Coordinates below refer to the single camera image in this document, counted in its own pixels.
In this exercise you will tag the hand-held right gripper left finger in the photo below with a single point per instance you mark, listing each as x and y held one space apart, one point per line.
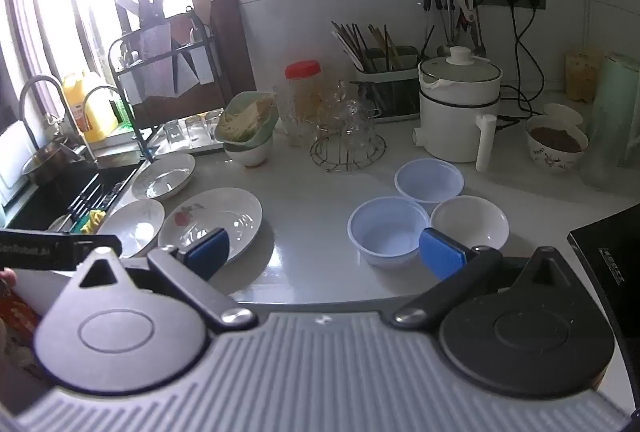
210 252

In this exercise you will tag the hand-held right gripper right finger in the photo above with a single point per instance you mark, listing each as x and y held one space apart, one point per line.
442 252

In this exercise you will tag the plain white ceramic bowl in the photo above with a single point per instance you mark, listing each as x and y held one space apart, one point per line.
470 222

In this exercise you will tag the red flower print plate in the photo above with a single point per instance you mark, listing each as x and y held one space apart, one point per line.
220 212

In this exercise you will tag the translucent plastic bowl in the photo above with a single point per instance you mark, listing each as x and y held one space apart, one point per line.
385 232
430 179

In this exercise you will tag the small leaf print plate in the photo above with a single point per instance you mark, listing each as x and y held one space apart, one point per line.
132 224

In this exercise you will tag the large leaf print plate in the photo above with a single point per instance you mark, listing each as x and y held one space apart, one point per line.
162 177

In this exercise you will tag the person's left hand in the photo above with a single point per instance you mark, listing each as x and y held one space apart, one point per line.
7 278

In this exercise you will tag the black sink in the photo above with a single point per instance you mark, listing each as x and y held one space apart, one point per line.
50 207

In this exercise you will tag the yellow sponge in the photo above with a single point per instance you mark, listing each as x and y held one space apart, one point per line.
95 219

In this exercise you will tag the black sink drain rack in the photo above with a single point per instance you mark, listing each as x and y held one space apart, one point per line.
85 202

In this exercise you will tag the steel pot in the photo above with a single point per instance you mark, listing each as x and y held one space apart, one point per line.
47 162

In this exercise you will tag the white bowl with orange foot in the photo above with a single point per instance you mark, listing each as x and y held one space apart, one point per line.
247 155

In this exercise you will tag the steel tray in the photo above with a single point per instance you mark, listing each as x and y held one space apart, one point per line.
165 152

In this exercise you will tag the green strainer basket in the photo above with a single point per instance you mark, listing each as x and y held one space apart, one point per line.
237 132

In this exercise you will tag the clear glass tumbler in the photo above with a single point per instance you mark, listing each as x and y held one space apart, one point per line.
193 128
213 122
172 133

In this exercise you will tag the white electric pot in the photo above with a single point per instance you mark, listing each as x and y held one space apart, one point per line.
450 127

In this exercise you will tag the patterned bowl with brown contents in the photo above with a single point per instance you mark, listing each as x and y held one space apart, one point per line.
550 160

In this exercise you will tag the dried noodles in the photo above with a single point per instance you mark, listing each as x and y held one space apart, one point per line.
250 115

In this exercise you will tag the yellow oil bottle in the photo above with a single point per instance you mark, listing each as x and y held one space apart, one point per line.
95 112

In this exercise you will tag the green bottle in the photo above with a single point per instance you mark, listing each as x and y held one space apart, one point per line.
119 111

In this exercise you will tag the green chopstick holder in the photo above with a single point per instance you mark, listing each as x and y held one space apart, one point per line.
395 92

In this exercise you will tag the black dish rack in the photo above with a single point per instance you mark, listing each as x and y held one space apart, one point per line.
610 252

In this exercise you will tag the steel faucet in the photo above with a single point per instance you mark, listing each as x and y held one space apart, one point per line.
102 88
42 79

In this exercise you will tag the clear jar with red lid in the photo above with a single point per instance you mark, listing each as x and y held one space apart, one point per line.
302 97

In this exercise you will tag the black metal knife rack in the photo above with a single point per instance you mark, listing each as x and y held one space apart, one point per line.
112 77

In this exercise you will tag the small white dish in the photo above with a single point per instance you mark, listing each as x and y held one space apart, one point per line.
562 112

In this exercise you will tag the steel cleaver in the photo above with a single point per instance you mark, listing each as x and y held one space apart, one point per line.
155 62

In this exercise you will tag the brown wooden cutting board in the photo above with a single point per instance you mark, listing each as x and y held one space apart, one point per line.
232 52

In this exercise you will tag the bundle of chopsticks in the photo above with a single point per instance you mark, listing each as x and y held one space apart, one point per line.
350 42

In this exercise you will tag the yellow packet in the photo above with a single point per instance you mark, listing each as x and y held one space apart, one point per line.
582 68

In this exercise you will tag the pale green kettle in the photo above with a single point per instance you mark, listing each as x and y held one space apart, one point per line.
620 102

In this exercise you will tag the wooden spatula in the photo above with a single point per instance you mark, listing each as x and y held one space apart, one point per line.
200 5

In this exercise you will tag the set of kitchen knives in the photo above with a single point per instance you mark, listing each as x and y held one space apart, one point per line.
145 5

